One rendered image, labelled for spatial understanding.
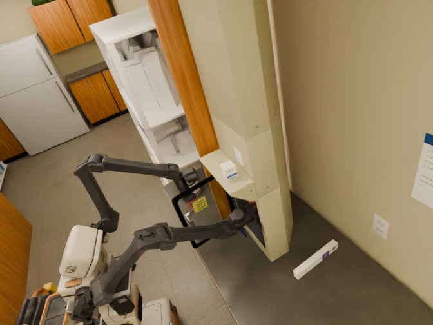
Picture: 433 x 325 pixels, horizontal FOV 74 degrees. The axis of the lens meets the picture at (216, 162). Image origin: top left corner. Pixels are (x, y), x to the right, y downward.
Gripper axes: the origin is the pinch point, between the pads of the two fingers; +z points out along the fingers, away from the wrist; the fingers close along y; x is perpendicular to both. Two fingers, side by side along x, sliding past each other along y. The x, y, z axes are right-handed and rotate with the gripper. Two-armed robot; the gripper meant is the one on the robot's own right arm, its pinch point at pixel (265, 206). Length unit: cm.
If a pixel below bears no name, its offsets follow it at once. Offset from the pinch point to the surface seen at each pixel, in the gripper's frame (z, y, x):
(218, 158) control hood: -14.7, 10.8, -33.6
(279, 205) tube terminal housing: -0.6, -14.2, -13.6
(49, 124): -150, 476, 84
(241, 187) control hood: -16.7, -12.9, -33.9
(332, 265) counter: 12.5, -33.6, 22.2
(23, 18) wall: -104, 545, -77
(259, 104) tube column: -4, -13, -66
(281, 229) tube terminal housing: -1.3, -14.5, 3.2
